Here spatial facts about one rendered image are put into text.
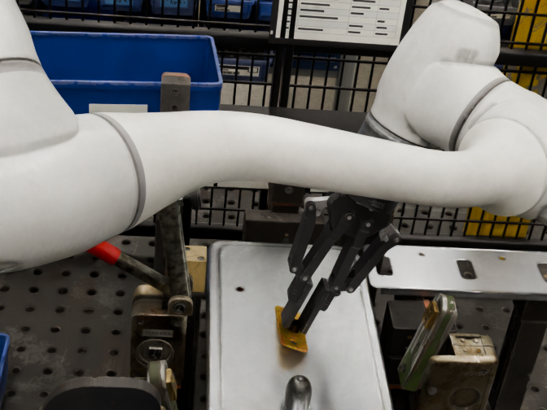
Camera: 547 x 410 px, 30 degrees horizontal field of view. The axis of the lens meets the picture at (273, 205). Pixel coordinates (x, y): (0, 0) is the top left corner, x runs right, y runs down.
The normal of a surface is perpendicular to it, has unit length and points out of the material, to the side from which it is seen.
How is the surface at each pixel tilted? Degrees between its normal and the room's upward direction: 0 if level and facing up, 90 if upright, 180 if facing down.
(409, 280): 0
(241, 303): 0
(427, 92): 71
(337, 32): 90
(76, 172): 49
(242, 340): 0
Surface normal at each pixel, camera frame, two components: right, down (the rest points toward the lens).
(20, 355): 0.10, -0.82
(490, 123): -0.66, -0.43
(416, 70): -0.54, 0.09
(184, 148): 0.76, -0.25
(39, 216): 0.69, 0.23
